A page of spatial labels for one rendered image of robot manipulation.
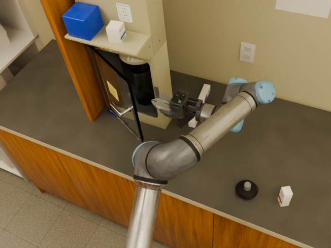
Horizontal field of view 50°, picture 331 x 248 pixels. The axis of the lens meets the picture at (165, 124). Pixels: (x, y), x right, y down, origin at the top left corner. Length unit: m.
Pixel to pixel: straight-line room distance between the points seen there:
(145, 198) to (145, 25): 0.61
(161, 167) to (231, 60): 0.95
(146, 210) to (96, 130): 0.76
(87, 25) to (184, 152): 0.60
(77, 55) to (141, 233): 0.83
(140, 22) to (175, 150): 0.52
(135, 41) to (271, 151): 0.80
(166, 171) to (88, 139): 0.81
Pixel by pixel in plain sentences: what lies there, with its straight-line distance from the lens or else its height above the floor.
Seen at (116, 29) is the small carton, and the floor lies 1.57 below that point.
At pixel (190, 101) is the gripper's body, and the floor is 1.35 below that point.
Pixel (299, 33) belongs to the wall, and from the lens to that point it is 1.68.
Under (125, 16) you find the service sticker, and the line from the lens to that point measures 1.37.
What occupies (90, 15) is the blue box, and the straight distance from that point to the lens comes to 1.37.
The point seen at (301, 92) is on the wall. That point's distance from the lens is 1.90.
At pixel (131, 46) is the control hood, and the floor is 1.51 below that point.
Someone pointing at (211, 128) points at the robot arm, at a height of 1.46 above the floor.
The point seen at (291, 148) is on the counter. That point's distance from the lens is 1.73.
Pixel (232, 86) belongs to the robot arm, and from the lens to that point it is 1.31.
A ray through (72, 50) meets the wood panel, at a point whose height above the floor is 1.38.
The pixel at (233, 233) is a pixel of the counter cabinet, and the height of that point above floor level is 0.69.
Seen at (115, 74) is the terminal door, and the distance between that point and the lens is 1.43.
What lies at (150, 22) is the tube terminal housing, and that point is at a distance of 1.33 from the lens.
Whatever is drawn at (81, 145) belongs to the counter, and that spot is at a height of 0.94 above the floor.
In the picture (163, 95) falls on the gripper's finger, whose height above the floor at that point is 1.32.
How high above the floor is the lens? 2.32
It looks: 51 degrees down
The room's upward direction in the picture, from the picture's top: 8 degrees counter-clockwise
